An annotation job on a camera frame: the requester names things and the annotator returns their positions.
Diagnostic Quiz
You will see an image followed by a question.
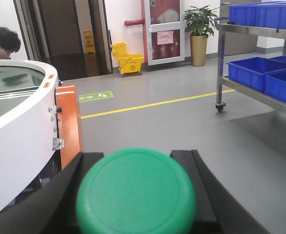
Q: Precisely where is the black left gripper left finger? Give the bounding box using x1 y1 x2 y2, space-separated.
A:
0 153 104 234

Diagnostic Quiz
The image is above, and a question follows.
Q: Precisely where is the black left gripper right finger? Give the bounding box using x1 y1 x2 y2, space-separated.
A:
170 150 269 234

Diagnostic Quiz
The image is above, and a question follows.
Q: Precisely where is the green mushroom push button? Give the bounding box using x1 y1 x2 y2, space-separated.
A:
76 148 196 234

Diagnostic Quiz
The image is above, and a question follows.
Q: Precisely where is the white round machine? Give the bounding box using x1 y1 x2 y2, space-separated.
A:
0 59 85 221

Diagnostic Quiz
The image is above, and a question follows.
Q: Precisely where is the yellow mop bucket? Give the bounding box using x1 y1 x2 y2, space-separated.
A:
111 42 144 77

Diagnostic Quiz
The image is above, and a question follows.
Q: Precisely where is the yellow wet floor sign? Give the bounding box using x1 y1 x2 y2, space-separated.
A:
83 30 96 54

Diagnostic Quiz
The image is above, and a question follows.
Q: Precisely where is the steel cart with bins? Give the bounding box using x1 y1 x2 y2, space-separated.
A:
214 0 286 114

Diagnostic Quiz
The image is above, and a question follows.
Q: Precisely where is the person in green sweater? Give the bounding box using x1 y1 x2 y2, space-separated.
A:
0 27 21 59

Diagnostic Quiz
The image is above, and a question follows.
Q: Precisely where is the potted plant gold pot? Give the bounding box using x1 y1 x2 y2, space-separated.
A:
184 5 217 66

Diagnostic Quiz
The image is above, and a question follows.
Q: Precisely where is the red fire cabinet door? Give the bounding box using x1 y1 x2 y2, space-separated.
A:
141 0 185 66

